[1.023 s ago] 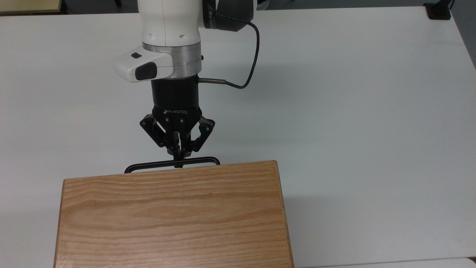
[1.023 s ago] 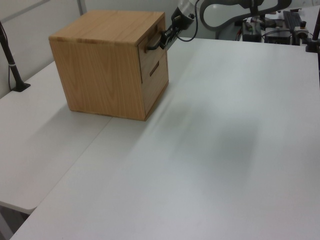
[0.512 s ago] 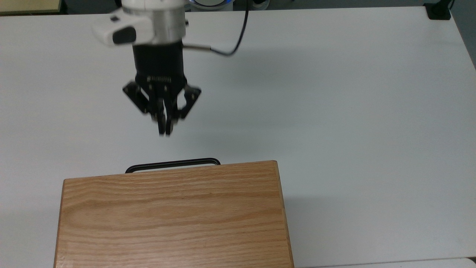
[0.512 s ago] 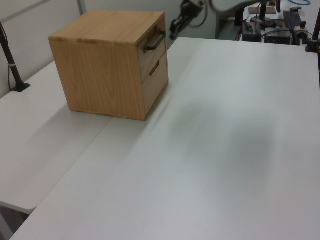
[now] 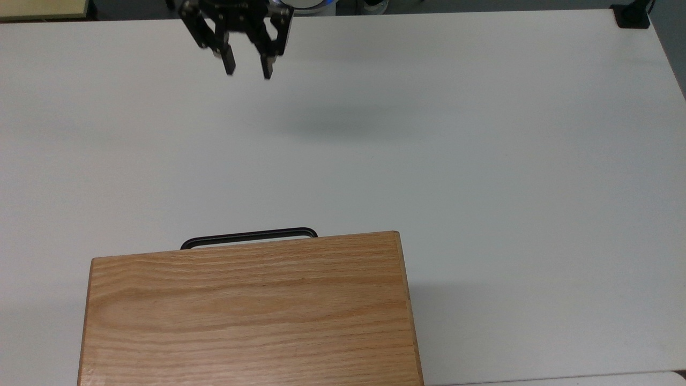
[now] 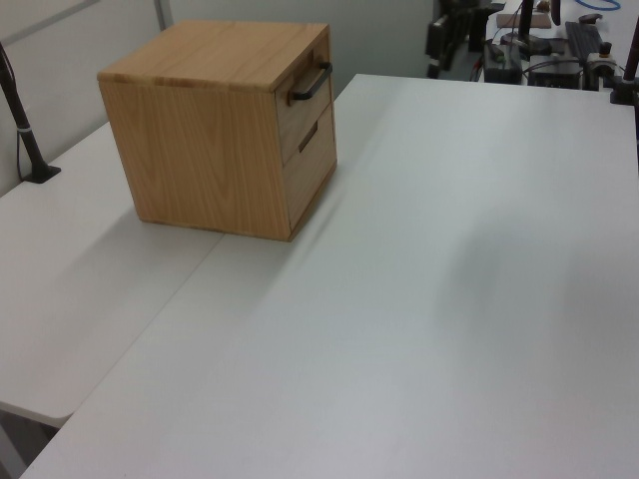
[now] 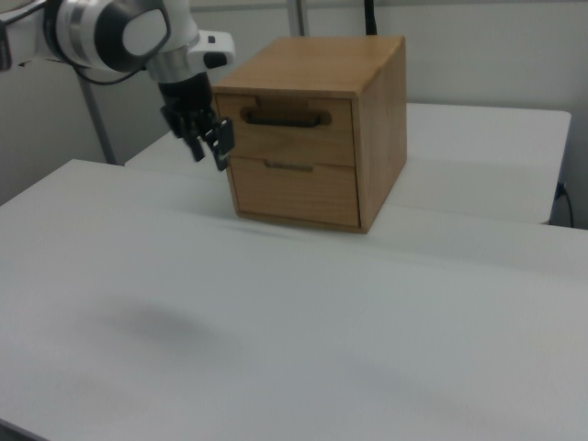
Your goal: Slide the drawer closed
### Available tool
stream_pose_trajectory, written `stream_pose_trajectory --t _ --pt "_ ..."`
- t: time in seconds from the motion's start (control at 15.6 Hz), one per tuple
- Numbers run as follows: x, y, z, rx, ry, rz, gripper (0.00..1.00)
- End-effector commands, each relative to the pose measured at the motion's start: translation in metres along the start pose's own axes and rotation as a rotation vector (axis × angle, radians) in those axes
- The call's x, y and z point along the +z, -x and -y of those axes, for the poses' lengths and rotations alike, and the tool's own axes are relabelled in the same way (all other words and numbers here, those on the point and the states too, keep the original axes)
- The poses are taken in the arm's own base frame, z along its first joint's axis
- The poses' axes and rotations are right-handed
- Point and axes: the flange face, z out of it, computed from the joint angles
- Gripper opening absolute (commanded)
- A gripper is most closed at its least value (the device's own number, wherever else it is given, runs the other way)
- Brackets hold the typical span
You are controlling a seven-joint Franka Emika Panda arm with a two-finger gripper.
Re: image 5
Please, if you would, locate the black table clamp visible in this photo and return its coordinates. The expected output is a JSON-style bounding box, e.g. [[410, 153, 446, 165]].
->
[[610, 0, 654, 29]]

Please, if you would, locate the pale wooden board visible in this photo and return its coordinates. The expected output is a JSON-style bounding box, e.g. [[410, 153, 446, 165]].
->
[[0, 0, 91, 23]]

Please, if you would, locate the black metal handle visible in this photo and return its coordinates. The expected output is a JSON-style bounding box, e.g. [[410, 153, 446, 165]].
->
[[180, 227, 319, 251]]

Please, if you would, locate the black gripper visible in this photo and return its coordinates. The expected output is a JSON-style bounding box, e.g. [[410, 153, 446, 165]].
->
[[178, 0, 294, 80]]

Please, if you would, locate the wooden drawer cabinet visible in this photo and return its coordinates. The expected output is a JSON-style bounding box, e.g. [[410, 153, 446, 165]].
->
[[77, 231, 426, 386]]

